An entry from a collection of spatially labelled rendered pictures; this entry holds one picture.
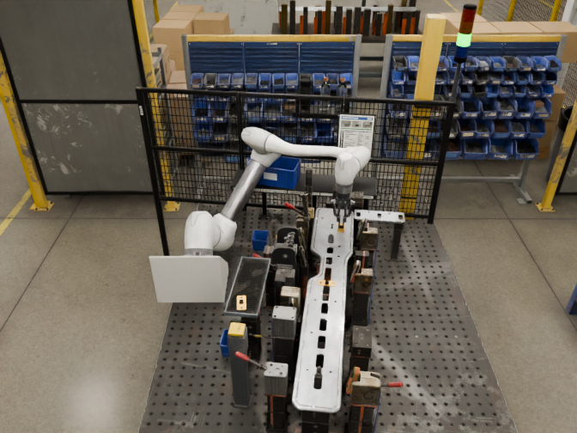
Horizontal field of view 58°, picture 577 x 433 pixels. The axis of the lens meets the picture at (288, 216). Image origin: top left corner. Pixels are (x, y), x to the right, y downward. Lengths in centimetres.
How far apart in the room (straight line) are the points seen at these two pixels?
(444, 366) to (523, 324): 149
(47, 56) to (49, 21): 28
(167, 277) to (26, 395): 131
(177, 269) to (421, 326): 130
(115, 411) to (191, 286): 98
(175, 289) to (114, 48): 223
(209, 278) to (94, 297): 156
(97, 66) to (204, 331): 253
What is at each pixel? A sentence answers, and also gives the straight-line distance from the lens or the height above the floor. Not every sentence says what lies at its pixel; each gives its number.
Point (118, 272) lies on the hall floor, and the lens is 437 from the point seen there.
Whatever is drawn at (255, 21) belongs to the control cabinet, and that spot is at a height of 50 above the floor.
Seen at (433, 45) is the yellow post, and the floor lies 186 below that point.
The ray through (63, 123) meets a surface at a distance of 487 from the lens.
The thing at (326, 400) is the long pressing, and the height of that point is 100.
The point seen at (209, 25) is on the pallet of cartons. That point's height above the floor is 98.
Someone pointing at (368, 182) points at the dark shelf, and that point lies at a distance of 331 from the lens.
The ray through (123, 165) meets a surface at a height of 44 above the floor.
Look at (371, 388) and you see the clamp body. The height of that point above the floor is 105.
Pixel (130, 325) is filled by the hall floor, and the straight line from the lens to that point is 391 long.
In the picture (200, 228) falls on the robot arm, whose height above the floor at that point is 104.
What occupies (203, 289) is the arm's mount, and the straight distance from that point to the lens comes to 286.
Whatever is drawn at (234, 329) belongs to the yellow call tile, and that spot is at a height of 116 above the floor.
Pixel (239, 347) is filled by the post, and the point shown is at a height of 109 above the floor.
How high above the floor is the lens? 270
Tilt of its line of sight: 34 degrees down
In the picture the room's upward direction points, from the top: straight up
